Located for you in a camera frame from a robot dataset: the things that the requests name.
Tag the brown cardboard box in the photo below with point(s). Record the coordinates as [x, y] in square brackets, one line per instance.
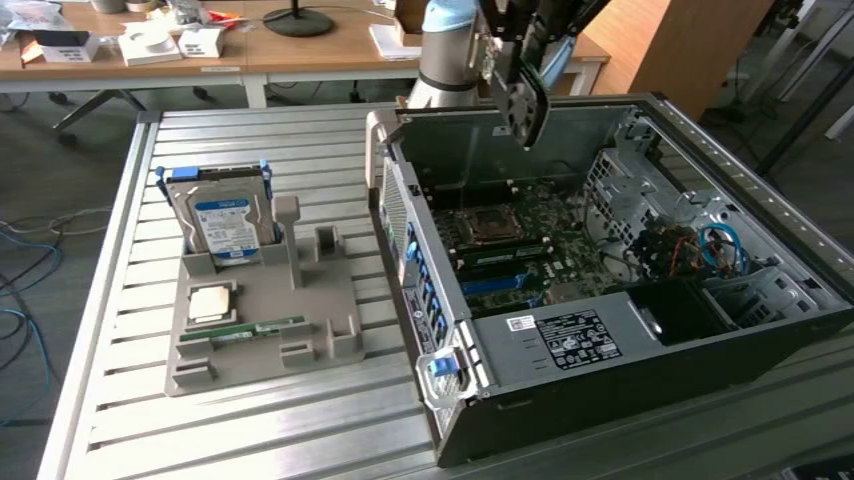
[407, 20]

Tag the small white labelled box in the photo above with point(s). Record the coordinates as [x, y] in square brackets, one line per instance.
[200, 45]

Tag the metal CPU socket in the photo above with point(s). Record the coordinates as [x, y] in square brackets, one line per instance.
[494, 222]

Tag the hard disk with blue carrier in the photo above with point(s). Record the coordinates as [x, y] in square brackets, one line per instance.
[220, 220]

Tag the dark RAM stick with label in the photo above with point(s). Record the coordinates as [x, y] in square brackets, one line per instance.
[501, 256]

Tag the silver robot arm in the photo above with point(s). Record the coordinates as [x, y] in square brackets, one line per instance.
[447, 60]

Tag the grey power supply unit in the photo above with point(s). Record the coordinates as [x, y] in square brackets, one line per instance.
[514, 350]

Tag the green motherboard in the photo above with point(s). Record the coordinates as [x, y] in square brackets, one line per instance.
[574, 260]

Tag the wooden desk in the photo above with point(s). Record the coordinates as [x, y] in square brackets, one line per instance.
[300, 50]

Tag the green RAM stick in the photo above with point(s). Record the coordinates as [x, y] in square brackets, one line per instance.
[267, 327]

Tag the black round lamp base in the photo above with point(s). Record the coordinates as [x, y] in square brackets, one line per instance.
[296, 25]

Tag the open black PC case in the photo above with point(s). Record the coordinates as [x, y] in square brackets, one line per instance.
[601, 400]

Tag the white box with black lid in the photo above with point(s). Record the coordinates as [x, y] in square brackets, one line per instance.
[67, 52]

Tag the white tape roll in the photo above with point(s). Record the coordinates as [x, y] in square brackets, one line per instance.
[136, 40]

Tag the wooden cabinet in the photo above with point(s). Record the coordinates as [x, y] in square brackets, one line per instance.
[687, 50]

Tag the stack of white papers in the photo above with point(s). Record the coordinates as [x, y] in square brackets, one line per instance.
[390, 45]

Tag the silver CPU chip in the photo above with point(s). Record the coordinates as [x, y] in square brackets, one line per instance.
[208, 302]

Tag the flat white box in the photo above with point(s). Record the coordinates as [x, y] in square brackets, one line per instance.
[150, 60]

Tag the grey parts rack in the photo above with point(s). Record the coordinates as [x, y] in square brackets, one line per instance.
[267, 300]

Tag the blue expansion slot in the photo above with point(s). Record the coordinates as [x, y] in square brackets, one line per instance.
[494, 286]

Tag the perforated metal disk bay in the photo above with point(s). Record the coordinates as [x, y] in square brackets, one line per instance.
[621, 200]

